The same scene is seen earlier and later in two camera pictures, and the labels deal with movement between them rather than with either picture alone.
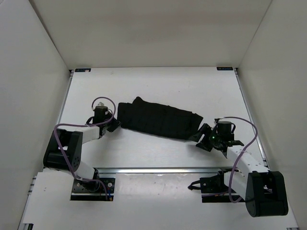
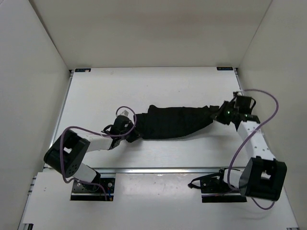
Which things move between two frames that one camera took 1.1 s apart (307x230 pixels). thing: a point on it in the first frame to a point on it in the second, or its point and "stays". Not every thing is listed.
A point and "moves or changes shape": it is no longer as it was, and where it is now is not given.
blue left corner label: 82,70 stays
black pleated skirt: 154,118 moves or changes shape
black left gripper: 116,124 to 135,135
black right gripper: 205,130 to 218,116
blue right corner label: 224,68 stays
